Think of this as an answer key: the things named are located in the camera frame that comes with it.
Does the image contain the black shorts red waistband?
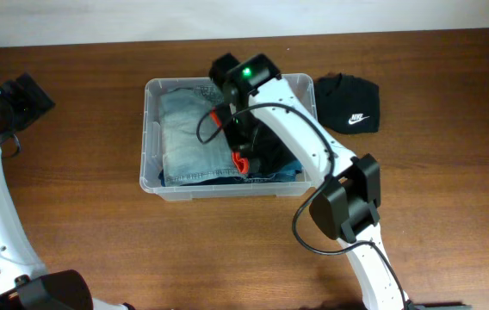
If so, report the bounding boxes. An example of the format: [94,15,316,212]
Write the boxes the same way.
[208,105,300,177]

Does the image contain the dark blue teal cloth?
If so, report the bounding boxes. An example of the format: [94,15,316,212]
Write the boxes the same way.
[158,170,246,187]

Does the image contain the light blue jeans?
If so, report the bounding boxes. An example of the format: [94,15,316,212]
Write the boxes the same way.
[159,84,244,187]

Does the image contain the dark blue jeans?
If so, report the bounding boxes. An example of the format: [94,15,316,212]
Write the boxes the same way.
[244,160,302,183]

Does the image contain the clear plastic storage container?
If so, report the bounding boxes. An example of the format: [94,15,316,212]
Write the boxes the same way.
[139,77,313,202]

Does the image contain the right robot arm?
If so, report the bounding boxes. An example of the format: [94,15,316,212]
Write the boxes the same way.
[209,53,412,309]

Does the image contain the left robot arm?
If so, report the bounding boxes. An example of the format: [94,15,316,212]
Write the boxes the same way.
[0,73,112,310]

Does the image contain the black Nike shirt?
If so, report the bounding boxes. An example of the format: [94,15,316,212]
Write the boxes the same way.
[314,73,381,134]

